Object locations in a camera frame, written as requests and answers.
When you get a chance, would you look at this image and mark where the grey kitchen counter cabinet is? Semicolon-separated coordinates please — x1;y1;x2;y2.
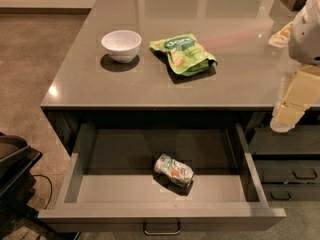
41;0;319;152

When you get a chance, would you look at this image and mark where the open grey top drawer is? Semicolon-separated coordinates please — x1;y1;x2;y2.
39;125;286;233

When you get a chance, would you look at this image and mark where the white ceramic bowl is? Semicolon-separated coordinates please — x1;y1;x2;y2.
101;30;142;63

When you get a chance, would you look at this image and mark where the metal drawer handle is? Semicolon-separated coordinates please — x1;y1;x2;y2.
143;222;181;236

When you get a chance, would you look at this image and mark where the black cable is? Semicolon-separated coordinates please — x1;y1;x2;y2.
32;174;54;210

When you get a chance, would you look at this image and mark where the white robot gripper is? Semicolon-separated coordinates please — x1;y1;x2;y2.
268;0;320;133

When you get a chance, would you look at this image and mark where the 7up soda can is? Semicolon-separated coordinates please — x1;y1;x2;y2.
154;153;194;188

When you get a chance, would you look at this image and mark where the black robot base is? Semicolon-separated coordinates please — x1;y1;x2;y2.
0;134;42;224

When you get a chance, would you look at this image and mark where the green snack bag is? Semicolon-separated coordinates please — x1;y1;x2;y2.
150;32;217;77

